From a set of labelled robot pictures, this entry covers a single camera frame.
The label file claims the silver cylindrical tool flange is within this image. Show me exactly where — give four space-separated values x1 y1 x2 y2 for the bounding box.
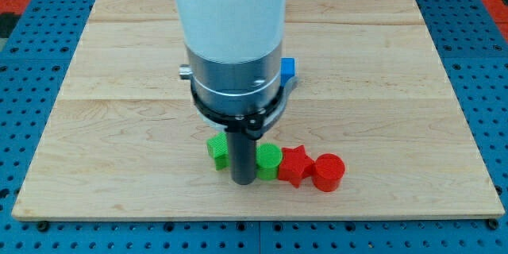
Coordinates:
179 47 298 140

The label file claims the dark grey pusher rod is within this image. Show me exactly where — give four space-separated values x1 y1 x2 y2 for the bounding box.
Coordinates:
226 133 256 185

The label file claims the green star block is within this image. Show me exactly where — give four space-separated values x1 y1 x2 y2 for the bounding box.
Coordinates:
206 133 229 171

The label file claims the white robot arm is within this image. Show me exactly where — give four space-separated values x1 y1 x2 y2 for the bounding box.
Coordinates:
175 0 298 185

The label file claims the red star block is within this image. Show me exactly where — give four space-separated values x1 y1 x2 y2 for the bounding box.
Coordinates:
277 145 314 188

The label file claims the green cylinder block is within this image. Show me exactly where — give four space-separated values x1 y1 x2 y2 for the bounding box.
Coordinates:
256 143 283 180

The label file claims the blue block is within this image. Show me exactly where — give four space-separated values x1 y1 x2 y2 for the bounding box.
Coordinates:
280 57 296 87

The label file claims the red cylinder block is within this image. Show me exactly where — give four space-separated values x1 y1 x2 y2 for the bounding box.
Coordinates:
312 153 346 192

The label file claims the wooden board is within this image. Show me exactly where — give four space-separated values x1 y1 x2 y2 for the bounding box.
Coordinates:
12 0 505 221

